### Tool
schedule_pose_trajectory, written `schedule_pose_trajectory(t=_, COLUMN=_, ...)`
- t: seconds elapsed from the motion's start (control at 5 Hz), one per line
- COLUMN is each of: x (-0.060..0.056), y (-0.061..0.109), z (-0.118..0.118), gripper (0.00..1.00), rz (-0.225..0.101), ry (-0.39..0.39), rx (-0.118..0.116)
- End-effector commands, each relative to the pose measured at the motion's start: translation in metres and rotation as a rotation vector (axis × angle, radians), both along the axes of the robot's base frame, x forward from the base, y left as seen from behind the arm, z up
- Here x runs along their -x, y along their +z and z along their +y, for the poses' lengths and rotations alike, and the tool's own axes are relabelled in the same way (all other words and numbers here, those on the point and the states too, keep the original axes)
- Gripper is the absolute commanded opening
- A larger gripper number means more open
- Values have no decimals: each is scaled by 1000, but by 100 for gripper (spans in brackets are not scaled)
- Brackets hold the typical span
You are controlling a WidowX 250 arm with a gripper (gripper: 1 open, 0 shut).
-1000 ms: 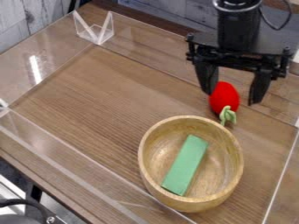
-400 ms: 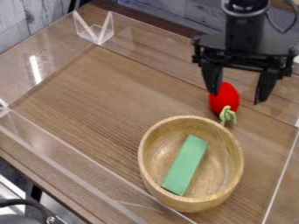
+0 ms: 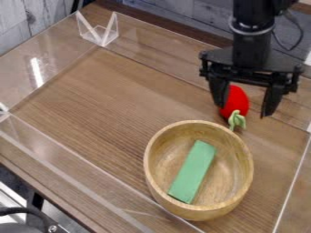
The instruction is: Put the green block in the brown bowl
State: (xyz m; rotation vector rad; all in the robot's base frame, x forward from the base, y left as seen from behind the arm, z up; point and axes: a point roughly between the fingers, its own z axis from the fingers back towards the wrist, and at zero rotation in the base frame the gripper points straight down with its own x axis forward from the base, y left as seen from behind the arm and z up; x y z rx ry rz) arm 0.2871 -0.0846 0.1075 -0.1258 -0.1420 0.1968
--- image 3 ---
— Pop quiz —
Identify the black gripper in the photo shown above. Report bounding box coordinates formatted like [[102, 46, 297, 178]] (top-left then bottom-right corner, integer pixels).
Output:
[[198, 31, 302, 117]]

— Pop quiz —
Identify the green rectangular block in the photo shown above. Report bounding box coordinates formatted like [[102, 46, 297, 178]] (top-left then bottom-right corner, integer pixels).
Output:
[[168, 140, 216, 204]]

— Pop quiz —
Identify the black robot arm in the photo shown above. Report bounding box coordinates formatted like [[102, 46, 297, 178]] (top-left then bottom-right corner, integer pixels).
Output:
[[198, 0, 304, 117]]

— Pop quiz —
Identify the brown wooden bowl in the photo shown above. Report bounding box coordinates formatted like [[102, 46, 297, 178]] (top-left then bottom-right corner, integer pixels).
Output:
[[142, 120, 253, 221]]

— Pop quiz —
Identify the red plush strawberry toy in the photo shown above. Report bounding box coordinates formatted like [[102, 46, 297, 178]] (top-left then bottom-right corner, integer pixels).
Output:
[[218, 85, 249, 131]]

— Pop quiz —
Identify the clear acrylic corner bracket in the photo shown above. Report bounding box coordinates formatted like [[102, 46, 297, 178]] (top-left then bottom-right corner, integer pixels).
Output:
[[74, 12, 118, 47]]

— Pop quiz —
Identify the clear acrylic front wall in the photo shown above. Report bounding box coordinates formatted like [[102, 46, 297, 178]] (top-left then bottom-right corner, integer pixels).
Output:
[[0, 103, 202, 233]]

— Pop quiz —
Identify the black metal table frame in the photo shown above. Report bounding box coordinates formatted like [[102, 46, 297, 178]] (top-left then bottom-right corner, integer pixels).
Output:
[[0, 187, 72, 233]]

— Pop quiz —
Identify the black cable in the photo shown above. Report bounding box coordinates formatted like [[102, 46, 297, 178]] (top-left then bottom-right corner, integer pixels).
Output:
[[0, 206, 52, 227]]

